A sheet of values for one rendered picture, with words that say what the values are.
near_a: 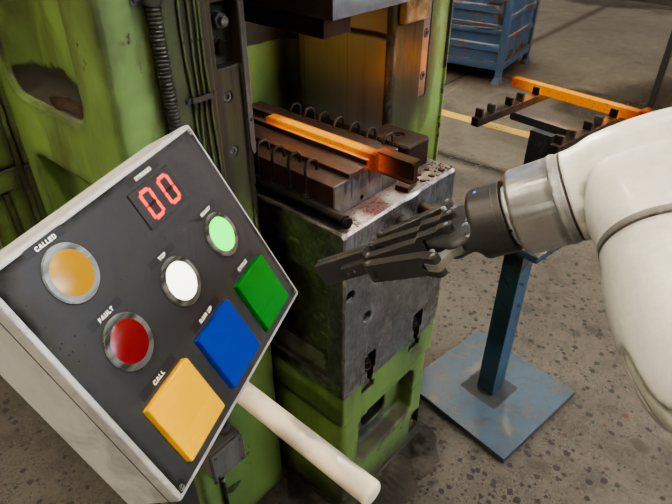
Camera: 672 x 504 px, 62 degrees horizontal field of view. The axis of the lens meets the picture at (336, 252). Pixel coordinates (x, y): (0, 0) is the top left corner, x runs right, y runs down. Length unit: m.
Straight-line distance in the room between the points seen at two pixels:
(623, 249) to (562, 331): 1.84
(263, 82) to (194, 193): 0.84
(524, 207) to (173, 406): 0.39
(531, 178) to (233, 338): 0.37
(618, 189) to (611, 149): 0.04
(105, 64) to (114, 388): 0.48
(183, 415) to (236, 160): 0.56
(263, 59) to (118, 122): 0.68
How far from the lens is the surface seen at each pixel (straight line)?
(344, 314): 1.13
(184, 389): 0.61
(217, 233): 0.71
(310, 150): 1.16
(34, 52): 1.23
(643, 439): 2.07
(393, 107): 1.38
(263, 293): 0.74
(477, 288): 2.44
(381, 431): 1.66
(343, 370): 1.24
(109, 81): 0.88
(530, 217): 0.55
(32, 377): 0.57
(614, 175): 0.53
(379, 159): 1.10
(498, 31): 4.85
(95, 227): 0.60
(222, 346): 0.66
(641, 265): 0.48
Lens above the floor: 1.47
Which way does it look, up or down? 35 degrees down
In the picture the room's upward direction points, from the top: straight up
